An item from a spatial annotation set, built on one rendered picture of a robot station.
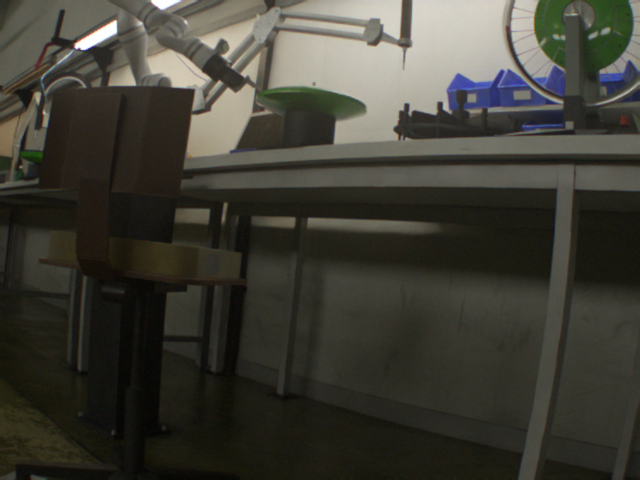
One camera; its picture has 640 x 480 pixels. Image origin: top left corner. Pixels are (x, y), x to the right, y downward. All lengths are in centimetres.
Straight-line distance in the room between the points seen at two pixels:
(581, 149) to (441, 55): 158
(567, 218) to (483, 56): 143
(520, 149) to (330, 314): 178
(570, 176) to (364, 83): 182
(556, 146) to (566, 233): 18
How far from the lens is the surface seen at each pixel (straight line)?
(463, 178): 147
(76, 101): 127
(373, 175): 163
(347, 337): 287
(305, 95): 172
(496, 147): 137
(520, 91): 226
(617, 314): 222
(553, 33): 182
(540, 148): 132
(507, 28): 191
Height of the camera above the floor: 61
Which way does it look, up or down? 1 degrees up
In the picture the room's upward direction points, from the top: 6 degrees clockwise
